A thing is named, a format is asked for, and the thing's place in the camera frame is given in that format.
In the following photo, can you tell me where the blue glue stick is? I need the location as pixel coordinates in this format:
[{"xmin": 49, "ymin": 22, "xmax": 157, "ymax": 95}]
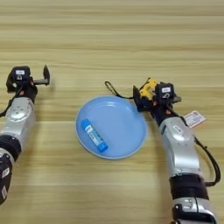
[{"xmin": 80, "ymin": 118, "xmax": 109, "ymax": 153}]

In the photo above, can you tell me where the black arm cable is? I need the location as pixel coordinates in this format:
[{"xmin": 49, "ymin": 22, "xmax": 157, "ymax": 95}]
[
  {"xmin": 170, "ymin": 108, "xmax": 222, "ymax": 188},
  {"xmin": 0, "ymin": 86, "xmax": 25, "ymax": 118}
]

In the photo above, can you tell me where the yellow black tape measure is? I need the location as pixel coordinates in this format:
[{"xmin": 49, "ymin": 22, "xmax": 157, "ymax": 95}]
[{"xmin": 104, "ymin": 77, "xmax": 160, "ymax": 102}]

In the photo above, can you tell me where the pink white small card box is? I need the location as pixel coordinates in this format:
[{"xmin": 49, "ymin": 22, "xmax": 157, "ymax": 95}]
[{"xmin": 183, "ymin": 109, "xmax": 207, "ymax": 129}]

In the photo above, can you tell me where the light blue round plate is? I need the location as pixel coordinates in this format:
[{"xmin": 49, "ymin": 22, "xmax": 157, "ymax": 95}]
[{"xmin": 74, "ymin": 95, "xmax": 148, "ymax": 161}]

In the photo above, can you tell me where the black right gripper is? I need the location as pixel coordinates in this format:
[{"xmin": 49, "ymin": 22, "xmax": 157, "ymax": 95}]
[{"xmin": 132, "ymin": 85, "xmax": 182, "ymax": 126}]

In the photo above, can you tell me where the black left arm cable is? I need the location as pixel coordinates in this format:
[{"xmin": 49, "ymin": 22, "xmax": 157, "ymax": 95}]
[{"xmin": 0, "ymin": 86, "xmax": 25, "ymax": 118}]

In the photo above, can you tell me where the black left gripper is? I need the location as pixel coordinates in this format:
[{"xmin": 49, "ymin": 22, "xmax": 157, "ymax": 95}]
[{"xmin": 5, "ymin": 64, "xmax": 51, "ymax": 103}]

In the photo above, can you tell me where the black box with white label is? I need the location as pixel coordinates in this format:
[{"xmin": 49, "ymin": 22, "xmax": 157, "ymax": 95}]
[
  {"xmin": 155, "ymin": 82, "xmax": 175, "ymax": 101},
  {"xmin": 11, "ymin": 66, "xmax": 32, "ymax": 81}
]

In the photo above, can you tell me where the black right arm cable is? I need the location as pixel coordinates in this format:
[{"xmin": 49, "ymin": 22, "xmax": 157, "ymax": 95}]
[{"xmin": 170, "ymin": 108, "xmax": 222, "ymax": 188}]

